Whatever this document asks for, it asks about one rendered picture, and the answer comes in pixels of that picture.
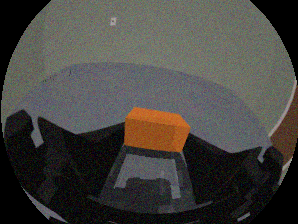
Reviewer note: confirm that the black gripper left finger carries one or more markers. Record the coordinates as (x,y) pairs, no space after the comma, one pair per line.
(91,154)

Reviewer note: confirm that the orange block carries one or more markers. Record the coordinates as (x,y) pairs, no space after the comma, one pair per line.
(159,131)

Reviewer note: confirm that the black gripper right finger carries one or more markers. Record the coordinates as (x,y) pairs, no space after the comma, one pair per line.
(210,168)

